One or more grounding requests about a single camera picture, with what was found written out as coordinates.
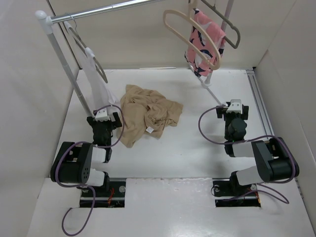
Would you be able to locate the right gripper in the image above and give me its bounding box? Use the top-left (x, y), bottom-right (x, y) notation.
top-left (216, 105), bottom-right (249, 140)

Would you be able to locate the beige t shirt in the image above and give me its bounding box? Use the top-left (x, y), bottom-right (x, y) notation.
top-left (120, 84), bottom-right (183, 148)

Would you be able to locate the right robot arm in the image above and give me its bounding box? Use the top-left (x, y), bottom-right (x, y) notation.
top-left (213, 103), bottom-right (300, 197)

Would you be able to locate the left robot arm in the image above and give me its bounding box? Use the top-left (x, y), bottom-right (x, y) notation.
top-left (50, 112), bottom-right (122, 196)

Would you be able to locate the grey hanger left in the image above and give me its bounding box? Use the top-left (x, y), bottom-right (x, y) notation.
top-left (64, 13), bottom-right (108, 83)

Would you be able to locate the grey hanger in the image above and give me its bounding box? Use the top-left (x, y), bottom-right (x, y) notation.
top-left (64, 13), bottom-right (108, 83)
top-left (201, 0), bottom-right (241, 49)

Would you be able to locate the grey hanger right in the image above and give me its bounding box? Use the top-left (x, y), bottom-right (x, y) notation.
top-left (201, 0), bottom-right (241, 49)

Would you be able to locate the white garment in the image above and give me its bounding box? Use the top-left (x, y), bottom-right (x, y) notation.
top-left (80, 52), bottom-right (119, 111)

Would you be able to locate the pink patterned garment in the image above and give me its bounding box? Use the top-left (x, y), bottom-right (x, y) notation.
top-left (185, 8), bottom-right (226, 77)

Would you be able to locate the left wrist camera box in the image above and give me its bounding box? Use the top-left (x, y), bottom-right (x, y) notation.
top-left (95, 109), bottom-right (110, 122)

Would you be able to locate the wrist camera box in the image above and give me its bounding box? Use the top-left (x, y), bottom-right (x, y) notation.
top-left (226, 99), bottom-right (243, 114)
top-left (95, 109), bottom-right (110, 122)

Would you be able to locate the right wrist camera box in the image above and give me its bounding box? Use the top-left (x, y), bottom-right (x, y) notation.
top-left (226, 99), bottom-right (243, 114)

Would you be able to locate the aluminium rail right side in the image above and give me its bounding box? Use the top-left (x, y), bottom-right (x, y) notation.
top-left (245, 69), bottom-right (305, 198)

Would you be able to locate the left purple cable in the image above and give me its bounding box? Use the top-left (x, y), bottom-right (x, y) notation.
top-left (54, 105), bottom-right (124, 236)

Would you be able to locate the purple cable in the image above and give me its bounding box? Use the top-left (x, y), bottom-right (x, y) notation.
top-left (54, 105), bottom-right (124, 236)
top-left (198, 104), bottom-right (297, 205)

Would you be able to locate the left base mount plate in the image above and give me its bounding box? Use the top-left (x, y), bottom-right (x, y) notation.
top-left (79, 178), bottom-right (126, 208)

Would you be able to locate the base mount plate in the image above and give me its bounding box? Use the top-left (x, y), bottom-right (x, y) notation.
top-left (79, 178), bottom-right (126, 208)
top-left (211, 179), bottom-right (261, 207)

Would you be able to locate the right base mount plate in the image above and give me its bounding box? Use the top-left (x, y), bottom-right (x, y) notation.
top-left (211, 179), bottom-right (261, 207)

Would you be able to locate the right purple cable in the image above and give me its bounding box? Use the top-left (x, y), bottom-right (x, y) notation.
top-left (198, 104), bottom-right (297, 205)

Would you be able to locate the clothes rack frame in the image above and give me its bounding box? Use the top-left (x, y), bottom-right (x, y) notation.
top-left (35, 0), bottom-right (240, 116)

